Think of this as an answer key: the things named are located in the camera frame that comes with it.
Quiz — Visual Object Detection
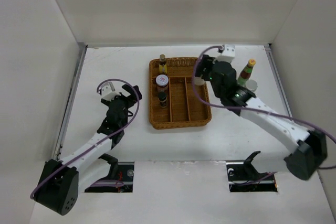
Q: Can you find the black cap white bottle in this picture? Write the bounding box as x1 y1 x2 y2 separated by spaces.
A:
194 77 205 86

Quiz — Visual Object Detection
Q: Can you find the red sauce bottle yellow cap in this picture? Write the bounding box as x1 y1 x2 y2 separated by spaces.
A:
237 59 256 86

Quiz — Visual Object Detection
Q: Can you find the white cap salt jar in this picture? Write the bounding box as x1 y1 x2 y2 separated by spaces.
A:
245 79 258 92

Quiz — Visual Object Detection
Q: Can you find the small dark spice jar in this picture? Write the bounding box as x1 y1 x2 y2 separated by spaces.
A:
157 91 167 108

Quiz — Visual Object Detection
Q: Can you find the red white lid jar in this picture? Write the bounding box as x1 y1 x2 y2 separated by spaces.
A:
155 74 169 92

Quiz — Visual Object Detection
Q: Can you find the yellow label oil bottle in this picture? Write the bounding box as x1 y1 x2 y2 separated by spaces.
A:
159 54 167 75

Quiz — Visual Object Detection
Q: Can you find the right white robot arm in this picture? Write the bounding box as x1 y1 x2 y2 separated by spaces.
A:
194 55 328 180

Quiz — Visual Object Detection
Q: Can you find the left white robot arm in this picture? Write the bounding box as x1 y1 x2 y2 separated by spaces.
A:
30 79 142 216

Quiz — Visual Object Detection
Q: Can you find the brown wicker organizer tray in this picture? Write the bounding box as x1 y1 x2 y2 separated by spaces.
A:
149 57 212 130

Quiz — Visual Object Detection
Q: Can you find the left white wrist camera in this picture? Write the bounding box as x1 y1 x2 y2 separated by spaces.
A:
97 81 121 101

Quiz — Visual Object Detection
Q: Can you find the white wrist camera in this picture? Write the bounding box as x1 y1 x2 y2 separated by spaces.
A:
216 44 236 63
97 81 121 101

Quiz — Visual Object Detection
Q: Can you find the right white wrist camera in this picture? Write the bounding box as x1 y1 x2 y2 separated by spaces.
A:
216 44 236 63

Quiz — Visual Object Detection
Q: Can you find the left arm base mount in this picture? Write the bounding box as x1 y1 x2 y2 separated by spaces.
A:
84 154 135 193

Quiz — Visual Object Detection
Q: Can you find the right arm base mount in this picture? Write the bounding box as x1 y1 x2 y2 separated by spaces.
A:
226 151 278 193

